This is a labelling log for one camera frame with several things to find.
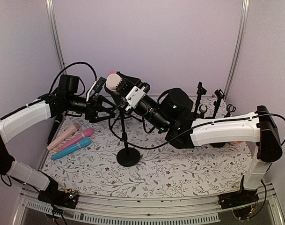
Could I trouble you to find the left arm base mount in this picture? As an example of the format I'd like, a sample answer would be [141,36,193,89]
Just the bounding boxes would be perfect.
[38,180,79,209]

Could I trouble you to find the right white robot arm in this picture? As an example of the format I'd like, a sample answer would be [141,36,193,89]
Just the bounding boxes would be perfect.
[106,71,284,204]

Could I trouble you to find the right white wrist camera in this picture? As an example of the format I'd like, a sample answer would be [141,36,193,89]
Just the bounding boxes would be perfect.
[125,86,146,114]

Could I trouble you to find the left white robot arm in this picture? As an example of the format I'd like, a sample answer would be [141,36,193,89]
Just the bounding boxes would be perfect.
[0,75,113,203]

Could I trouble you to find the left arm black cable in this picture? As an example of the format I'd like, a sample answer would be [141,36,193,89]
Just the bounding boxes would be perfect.
[48,62,97,94]

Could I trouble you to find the floral table mat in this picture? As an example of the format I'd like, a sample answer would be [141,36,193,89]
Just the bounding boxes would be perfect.
[38,96,259,198]

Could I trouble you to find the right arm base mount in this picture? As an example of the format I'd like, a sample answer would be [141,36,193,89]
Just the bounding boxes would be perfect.
[218,185,259,209]

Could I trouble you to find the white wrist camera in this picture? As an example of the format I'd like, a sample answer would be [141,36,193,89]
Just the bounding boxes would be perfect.
[86,77,106,102]
[125,86,146,114]

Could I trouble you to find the short pink microphone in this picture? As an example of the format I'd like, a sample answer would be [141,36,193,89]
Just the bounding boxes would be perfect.
[57,127,94,152]

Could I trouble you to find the right aluminium frame post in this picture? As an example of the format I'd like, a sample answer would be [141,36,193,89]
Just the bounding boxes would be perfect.
[224,0,250,101]

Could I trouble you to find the tall pink microphone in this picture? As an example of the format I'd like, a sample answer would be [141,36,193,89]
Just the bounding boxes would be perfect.
[108,71,117,75]

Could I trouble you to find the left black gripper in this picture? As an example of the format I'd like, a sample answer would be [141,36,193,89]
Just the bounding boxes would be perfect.
[66,94,117,123]

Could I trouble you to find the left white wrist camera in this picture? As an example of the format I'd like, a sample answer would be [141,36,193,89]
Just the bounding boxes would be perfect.
[86,77,106,102]

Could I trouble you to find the left aluminium frame post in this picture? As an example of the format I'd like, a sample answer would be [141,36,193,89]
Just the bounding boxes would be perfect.
[45,0,66,70]

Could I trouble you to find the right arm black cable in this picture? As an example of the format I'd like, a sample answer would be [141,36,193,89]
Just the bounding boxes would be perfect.
[108,103,285,150]

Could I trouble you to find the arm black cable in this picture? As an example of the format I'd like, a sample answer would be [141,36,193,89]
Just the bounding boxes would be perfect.
[48,62,97,94]
[108,103,285,150]

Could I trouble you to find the black tripod shock-mount stand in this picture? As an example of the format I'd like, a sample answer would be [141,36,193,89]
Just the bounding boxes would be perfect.
[109,107,142,130]

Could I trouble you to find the beige microphone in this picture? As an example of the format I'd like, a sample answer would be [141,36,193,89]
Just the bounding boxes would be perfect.
[106,73,122,91]
[47,122,80,151]

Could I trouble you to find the round stand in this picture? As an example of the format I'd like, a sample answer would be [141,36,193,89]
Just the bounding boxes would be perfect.
[212,89,225,119]
[224,104,236,118]
[198,104,208,119]
[194,82,207,117]
[117,111,140,167]

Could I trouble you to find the black microphone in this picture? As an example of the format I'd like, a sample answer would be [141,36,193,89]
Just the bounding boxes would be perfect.
[47,114,63,145]

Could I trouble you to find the blue microphone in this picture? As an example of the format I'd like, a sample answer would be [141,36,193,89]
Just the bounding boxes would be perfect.
[51,137,91,160]

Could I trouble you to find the front aluminium rail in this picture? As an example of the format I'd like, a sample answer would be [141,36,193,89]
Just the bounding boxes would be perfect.
[13,183,285,225]

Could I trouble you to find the orange patterned small bowl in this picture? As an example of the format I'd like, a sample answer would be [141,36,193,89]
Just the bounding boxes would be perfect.
[231,141,243,145]

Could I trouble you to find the aluminium frame post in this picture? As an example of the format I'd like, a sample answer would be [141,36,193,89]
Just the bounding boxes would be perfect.
[45,0,66,70]
[224,0,250,101]

